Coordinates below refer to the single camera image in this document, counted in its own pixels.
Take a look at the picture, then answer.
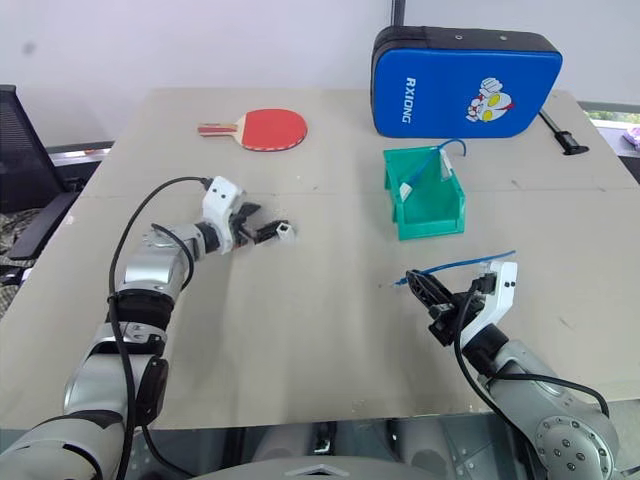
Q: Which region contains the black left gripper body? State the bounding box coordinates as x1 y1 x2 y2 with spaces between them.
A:
228 205 257 248

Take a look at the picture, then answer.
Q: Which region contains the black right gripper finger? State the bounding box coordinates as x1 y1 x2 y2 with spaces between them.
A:
412 285 455 317
405 269 445 304

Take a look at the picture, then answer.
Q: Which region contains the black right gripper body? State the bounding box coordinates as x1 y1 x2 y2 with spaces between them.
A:
427 274 495 347

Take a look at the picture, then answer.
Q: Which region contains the green plastic bin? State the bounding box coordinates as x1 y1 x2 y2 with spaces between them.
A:
382 145 468 243

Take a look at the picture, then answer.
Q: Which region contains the red table tennis paddle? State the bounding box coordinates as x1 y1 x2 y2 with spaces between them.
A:
196 107 309 152

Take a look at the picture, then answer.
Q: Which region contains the grey robot torso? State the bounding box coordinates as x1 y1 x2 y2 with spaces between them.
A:
188 451 454 480

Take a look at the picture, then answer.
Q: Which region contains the blue and black kick pad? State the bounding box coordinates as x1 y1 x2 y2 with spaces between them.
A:
370 25 564 140

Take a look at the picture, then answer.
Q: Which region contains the black office chair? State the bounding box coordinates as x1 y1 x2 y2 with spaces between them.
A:
0 84 115 262

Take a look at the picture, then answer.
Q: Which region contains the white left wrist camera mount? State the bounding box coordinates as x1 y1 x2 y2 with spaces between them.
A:
201 175 248 252

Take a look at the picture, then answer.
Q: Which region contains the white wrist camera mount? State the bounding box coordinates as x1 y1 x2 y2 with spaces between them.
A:
201 175 248 252
458 259 520 351

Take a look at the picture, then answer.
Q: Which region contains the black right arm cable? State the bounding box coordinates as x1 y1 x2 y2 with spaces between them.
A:
451 292 612 432

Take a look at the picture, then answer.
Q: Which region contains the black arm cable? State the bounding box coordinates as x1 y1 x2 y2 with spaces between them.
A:
451 292 612 432
106 176 212 480

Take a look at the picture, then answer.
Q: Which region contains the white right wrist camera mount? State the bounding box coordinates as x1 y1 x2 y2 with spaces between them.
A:
458 259 520 351

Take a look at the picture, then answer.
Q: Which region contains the blue cable with white coupler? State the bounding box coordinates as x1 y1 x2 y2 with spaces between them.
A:
397 138 468 198

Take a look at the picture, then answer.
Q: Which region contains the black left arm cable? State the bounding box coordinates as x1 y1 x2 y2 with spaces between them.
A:
106 176 212 480

